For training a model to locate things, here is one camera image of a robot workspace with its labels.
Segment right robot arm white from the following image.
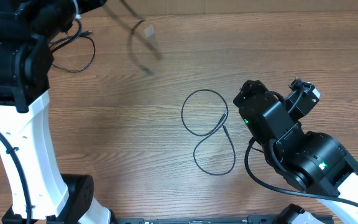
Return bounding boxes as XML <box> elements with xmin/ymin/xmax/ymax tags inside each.
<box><xmin>233</xmin><ymin>79</ymin><xmax>358</xmax><ymax>223</ymax></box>

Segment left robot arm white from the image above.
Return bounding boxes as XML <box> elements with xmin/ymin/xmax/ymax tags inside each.
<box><xmin>0</xmin><ymin>0</ymin><xmax>115</xmax><ymax>223</ymax></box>

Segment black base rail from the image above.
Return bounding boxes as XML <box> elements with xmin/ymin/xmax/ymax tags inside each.
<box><xmin>113</xmin><ymin>215</ymin><xmax>277</xmax><ymax>224</ymax></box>

